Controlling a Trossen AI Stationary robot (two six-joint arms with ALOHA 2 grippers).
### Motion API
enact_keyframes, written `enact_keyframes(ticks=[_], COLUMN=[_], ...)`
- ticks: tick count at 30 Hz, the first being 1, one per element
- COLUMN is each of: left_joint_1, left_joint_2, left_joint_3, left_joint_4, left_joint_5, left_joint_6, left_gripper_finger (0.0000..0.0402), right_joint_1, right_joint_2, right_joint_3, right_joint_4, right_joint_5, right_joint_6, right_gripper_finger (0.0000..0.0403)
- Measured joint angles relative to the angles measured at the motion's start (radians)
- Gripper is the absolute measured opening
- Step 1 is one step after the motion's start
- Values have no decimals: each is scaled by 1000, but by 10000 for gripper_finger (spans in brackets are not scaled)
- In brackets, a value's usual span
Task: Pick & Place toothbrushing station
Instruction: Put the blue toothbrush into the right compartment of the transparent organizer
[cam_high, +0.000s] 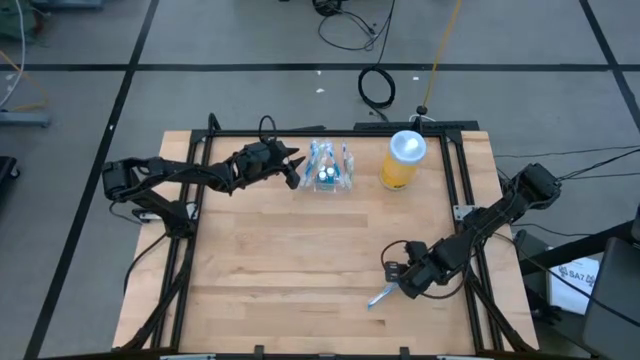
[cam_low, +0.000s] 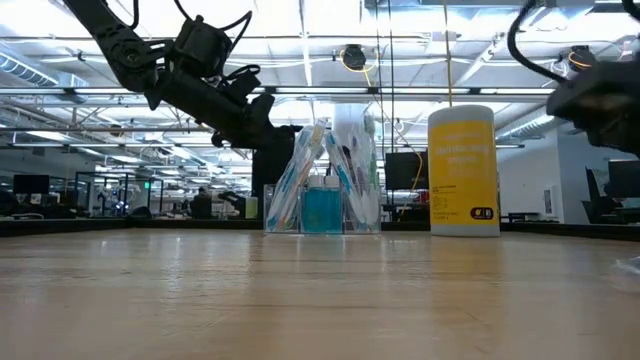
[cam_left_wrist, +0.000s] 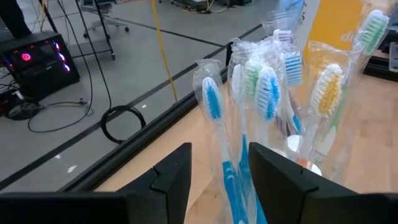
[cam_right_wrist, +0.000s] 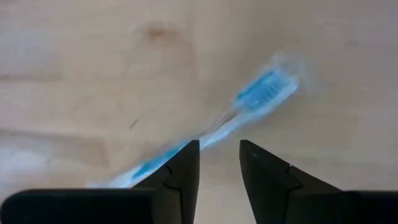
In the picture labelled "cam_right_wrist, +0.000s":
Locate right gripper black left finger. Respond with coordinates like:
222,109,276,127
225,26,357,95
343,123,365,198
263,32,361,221
0,139,200,224

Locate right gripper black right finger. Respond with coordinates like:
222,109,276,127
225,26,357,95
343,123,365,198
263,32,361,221
239,139,398,224

